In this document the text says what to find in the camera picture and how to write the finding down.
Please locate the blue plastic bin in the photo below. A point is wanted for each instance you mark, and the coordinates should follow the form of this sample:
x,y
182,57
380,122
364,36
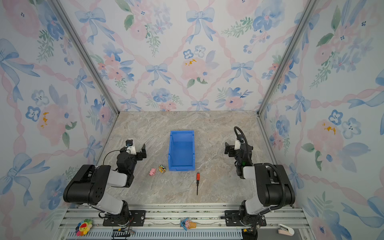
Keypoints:
x,y
182,154

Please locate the red handled screwdriver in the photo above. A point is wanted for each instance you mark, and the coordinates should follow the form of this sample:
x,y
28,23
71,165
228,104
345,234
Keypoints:
x,y
198,182

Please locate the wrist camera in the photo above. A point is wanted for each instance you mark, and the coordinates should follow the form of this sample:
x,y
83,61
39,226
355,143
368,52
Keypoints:
x,y
237,145
130,147

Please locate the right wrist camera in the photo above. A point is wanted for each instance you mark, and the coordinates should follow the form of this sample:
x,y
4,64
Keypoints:
x,y
237,145

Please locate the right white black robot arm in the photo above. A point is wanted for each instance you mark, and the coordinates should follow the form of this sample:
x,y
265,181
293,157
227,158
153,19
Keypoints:
x,y
273,188

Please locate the white pink stapler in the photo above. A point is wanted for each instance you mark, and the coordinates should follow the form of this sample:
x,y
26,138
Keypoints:
x,y
285,230

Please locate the ice cream cone toy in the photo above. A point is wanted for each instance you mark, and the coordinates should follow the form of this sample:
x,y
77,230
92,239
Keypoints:
x,y
187,224

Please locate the small colourful cube toy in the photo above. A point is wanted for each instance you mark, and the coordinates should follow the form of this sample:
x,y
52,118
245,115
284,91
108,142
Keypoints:
x,y
162,169

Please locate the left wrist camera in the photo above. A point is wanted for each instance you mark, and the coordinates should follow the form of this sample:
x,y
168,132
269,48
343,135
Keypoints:
x,y
130,147

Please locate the pink pig toy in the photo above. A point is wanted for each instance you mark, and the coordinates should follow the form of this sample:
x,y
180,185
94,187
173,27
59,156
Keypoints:
x,y
152,172

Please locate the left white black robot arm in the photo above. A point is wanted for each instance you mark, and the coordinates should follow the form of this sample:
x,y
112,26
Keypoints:
x,y
88,187

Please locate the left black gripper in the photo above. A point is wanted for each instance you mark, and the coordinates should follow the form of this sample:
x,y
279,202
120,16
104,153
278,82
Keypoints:
x,y
139,153

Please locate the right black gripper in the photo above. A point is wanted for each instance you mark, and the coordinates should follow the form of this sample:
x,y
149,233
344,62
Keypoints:
x,y
231,149

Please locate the rainbow flower toy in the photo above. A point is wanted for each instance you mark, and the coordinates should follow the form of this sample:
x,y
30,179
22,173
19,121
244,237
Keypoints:
x,y
83,227

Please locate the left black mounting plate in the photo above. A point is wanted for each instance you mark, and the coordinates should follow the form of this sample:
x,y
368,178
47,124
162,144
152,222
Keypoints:
x,y
134,218

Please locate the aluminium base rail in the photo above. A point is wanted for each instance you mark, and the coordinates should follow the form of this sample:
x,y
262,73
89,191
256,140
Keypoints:
x,y
162,222

